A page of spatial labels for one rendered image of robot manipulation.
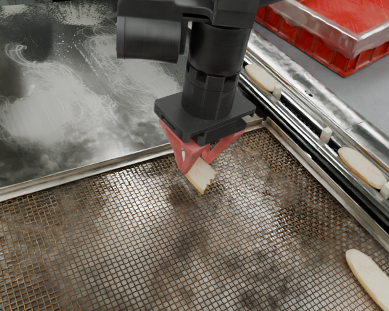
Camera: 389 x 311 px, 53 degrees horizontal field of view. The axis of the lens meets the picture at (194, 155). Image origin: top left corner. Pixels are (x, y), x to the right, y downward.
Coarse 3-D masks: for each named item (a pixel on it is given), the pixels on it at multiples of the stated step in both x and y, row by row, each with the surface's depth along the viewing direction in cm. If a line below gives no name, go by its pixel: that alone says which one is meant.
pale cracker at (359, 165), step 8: (344, 152) 67; (352, 152) 67; (344, 160) 66; (352, 160) 66; (360, 160) 65; (368, 160) 66; (352, 168) 65; (360, 168) 64; (368, 168) 64; (376, 168) 64; (360, 176) 64; (368, 176) 63; (376, 176) 63; (368, 184) 63; (376, 184) 63
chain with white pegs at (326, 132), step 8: (280, 88) 77; (280, 96) 78; (304, 120) 75; (312, 128) 73; (328, 128) 69; (320, 136) 70; (328, 136) 69; (328, 144) 71; (336, 152) 69; (384, 184) 61; (384, 192) 62
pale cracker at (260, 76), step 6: (246, 66) 84; (252, 66) 83; (258, 66) 83; (246, 72) 83; (252, 72) 82; (258, 72) 81; (264, 72) 81; (252, 78) 81; (258, 78) 80; (264, 78) 80; (270, 78) 80; (258, 84) 80; (264, 84) 79; (270, 84) 79; (276, 84) 79; (270, 90) 78
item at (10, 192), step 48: (288, 144) 64; (0, 192) 48; (144, 192) 52; (192, 192) 54; (240, 192) 55; (336, 192) 57; (0, 240) 44; (48, 240) 45; (96, 240) 46; (192, 240) 48; (240, 240) 49; (336, 240) 51; (384, 240) 52; (48, 288) 41; (192, 288) 43; (240, 288) 44; (288, 288) 45
